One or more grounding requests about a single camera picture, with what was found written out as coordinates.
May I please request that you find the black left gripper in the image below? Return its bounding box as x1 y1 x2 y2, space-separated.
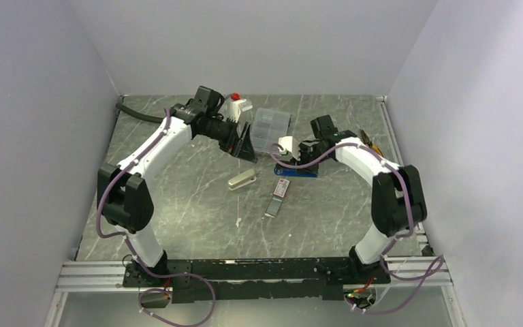
200 115 258 164

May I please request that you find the blue black stapler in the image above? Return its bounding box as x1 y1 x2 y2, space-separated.
273 164 319 178

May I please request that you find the small beige white stapler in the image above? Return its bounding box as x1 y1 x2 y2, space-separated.
227 168 257 191

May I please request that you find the red white staples box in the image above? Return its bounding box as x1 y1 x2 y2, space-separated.
264 178 291 217

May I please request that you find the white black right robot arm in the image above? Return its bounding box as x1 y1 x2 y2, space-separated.
279 115 427 283

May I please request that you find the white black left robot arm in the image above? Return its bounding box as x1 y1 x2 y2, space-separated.
95 86 257 286

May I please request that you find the clear plastic screw organizer box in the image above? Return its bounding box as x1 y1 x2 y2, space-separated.
250 108 291 153

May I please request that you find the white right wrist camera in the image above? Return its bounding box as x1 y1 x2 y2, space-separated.
278 136 300 161

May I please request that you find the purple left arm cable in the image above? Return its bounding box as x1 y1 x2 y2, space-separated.
95 93 236 327

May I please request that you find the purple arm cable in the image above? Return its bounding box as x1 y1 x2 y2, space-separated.
268 142 445 316
95 93 236 327

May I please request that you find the dark corrugated hose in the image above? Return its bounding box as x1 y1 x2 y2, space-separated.
115 102 168 125

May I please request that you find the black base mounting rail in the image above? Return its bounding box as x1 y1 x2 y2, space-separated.
123 257 391 304

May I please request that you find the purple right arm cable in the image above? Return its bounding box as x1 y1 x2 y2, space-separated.
268 142 445 316

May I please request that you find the aluminium frame rail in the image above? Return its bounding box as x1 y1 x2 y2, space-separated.
54 257 454 292

